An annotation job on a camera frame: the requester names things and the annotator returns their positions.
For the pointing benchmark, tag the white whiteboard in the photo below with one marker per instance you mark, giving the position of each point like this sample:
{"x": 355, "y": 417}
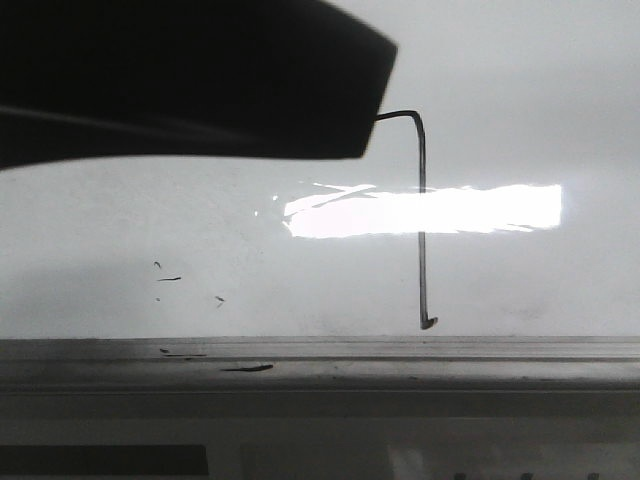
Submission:
{"x": 532, "y": 114}

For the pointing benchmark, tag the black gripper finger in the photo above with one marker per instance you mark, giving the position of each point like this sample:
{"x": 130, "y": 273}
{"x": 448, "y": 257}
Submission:
{"x": 258, "y": 79}

